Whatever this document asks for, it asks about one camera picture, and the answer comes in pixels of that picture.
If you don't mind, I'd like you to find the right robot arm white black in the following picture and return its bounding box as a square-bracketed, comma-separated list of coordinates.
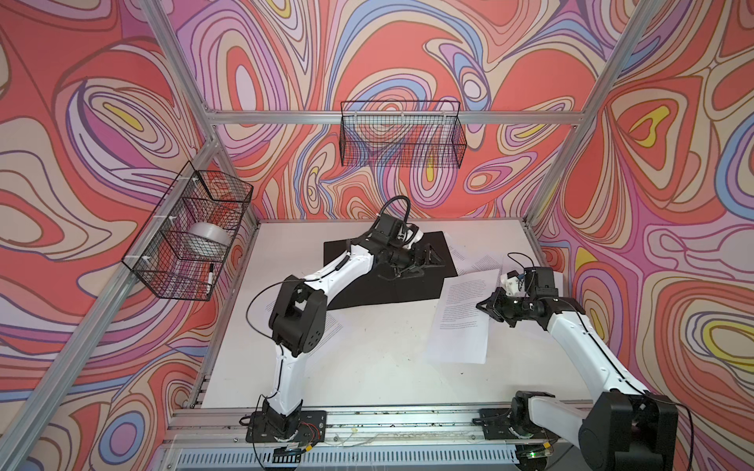
[476, 267, 679, 470]

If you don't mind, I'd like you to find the printed paper sheet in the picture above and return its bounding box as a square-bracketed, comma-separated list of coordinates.
[446, 235, 506, 276]
[264, 292, 342, 356]
[424, 270, 499, 364]

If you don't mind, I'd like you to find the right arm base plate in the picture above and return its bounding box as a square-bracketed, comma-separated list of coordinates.
[471, 408, 560, 443]

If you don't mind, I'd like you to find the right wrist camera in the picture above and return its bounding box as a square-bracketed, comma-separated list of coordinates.
[501, 275, 524, 298]

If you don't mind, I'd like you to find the aluminium frame back bar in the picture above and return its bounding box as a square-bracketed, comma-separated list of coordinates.
[205, 111, 586, 125]

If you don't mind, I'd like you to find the orange black folder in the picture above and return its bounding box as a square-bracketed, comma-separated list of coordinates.
[328, 231, 458, 311]

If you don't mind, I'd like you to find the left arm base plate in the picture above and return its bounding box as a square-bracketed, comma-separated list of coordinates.
[245, 410, 328, 445]

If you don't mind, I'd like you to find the black wire basket wall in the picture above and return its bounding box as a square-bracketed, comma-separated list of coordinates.
[339, 98, 467, 169]
[122, 163, 253, 301]

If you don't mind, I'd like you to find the white tape roll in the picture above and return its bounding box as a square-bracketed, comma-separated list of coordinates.
[186, 222, 231, 260]

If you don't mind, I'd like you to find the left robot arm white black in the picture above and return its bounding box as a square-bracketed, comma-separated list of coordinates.
[253, 227, 446, 438]

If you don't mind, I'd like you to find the aluminium front rail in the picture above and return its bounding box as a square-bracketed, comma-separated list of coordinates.
[161, 402, 646, 449]

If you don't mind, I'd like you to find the aluminium frame right post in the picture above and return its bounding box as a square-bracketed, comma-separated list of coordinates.
[522, 1, 661, 229]

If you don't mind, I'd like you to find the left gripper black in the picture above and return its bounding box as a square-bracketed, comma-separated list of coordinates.
[382, 241, 444, 278]

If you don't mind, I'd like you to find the aluminium frame left post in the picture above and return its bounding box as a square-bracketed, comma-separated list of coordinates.
[137, 0, 260, 225]

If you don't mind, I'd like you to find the black wire basket left wall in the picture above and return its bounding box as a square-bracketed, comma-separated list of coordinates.
[122, 163, 253, 301]

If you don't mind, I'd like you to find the black wire basket back wall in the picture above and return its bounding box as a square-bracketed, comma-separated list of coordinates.
[339, 98, 467, 169]

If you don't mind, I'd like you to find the aluminium frame post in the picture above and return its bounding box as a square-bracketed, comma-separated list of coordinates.
[522, 1, 661, 229]
[137, 0, 260, 225]

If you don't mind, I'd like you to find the white vented panel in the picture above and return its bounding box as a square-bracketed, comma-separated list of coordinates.
[167, 445, 520, 470]

